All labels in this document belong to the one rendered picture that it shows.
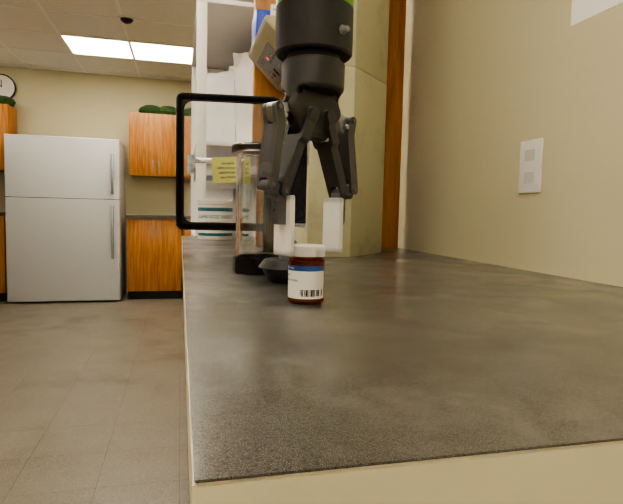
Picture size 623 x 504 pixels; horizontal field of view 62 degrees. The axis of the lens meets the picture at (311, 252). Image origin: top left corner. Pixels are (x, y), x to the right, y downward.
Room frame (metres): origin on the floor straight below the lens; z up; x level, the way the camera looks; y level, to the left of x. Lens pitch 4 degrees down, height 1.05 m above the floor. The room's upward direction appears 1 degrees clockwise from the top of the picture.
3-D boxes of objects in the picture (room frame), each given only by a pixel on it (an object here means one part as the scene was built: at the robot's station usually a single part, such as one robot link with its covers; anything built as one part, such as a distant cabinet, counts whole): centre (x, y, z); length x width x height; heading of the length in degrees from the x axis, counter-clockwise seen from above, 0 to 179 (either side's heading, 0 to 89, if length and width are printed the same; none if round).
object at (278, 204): (0.60, 0.04, 1.06); 0.03 x 0.01 x 0.05; 134
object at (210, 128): (1.57, 0.25, 1.19); 0.30 x 0.01 x 0.40; 97
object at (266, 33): (1.43, 0.10, 1.46); 0.32 x 0.11 x 0.10; 14
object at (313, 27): (0.64, 0.01, 1.26); 0.12 x 0.09 x 0.06; 44
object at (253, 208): (0.94, 0.09, 1.06); 0.11 x 0.11 x 0.21
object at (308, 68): (0.64, 0.00, 1.18); 0.08 x 0.07 x 0.09; 134
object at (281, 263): (0.83, 0.04, 0.97); 0.09 x 0.09 x 0.07
